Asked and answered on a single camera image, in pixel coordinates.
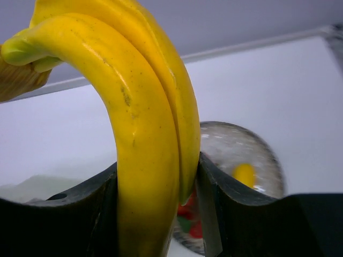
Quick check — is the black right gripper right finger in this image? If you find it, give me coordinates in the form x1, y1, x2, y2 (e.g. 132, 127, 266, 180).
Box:
196, 155, 342, 257

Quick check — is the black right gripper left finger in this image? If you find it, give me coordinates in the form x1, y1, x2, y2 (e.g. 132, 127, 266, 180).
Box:
1, 164, 118, 256

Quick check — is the red fake fruit bunch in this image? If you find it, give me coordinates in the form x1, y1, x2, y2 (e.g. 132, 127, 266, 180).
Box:
177, 188, 203, 239

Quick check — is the yellow fake fruit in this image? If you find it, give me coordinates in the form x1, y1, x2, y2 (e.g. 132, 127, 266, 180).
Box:
233, 163, 255, 188

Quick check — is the yellow fake banana bunch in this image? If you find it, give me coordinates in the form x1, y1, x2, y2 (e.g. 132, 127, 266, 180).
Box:
1, 1, 200, 256

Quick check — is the green printed plastic bag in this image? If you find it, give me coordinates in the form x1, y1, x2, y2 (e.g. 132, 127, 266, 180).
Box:
1, 175, 82, 203

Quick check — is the speckled grey round plate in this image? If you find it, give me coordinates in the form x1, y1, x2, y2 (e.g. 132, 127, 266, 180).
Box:
173, 121, 285, 255

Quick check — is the aluminium table frame rail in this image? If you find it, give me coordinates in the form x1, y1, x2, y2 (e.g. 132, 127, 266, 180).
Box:
13, 23, 342, 101

